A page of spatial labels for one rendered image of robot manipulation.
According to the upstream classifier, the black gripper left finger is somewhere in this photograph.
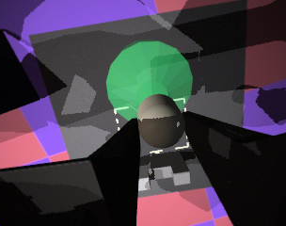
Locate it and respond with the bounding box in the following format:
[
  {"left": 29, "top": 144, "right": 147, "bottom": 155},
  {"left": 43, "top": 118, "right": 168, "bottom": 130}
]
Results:
[{"left": 0, "top": 118, "right": 140, "bottom": 226}]

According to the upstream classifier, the dark grey flat mat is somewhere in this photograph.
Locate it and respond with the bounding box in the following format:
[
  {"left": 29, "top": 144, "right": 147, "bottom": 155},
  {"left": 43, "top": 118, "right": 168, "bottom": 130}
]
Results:
[{"left": 29, "top": 0, "right": 247, "bottom": 198}]

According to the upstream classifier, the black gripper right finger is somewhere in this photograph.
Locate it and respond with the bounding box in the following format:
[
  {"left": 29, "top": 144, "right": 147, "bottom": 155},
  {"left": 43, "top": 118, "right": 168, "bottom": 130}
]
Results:
[{"left": 183, "top": 111, "right": 286, "bottom": 226}]

